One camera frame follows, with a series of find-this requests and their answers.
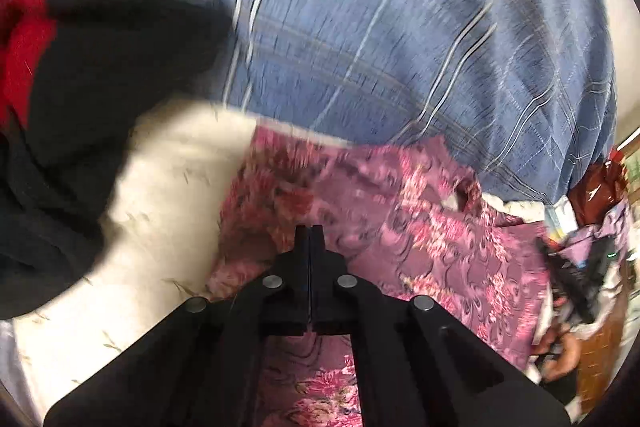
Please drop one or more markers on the white leaf-print bedsheet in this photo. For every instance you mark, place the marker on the white leaf-print bedsheet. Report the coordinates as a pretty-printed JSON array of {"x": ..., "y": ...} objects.
[{"x": 170, "y": 187}]

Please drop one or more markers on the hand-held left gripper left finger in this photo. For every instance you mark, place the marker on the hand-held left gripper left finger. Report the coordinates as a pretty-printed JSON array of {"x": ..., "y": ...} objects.
[{"x": 302, "y": 277}]

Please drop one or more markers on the lilac printed cloth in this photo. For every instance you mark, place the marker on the lilac printed cloth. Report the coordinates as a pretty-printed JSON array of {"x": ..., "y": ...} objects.
[{"x": 582, "y": 237}]

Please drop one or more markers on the person's right hand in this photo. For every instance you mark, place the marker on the person's right hand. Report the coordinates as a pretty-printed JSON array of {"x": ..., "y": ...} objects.
[{"x": 562, "y": 357}]

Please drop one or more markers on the purple floral shirt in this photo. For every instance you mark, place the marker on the purple floral shirt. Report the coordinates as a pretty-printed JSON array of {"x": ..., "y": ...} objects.
[{"x": 425, "y": 257}]

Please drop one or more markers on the dark red plastic bag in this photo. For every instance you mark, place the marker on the dark red plastic bag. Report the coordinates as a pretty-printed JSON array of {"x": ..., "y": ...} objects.
[{"x": 595, "y": 192}]

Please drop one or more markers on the white and yellow packet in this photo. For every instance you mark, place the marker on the white and yellow packet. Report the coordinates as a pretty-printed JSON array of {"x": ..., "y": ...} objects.
[{"x": 560, "y": 217}]

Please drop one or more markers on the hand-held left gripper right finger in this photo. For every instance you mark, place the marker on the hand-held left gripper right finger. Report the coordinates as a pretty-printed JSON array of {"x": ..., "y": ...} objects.
[{"x": 320, "y": 277}]

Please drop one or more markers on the black and red garment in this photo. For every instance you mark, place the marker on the black and red garment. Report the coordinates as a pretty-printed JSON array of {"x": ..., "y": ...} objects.
[{"x": 100, "y": 107}]

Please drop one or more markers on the blue plaid quilt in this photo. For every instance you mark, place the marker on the blue plaid quilt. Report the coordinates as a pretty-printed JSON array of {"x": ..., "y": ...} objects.
[{"x": 375, "y": 32}]

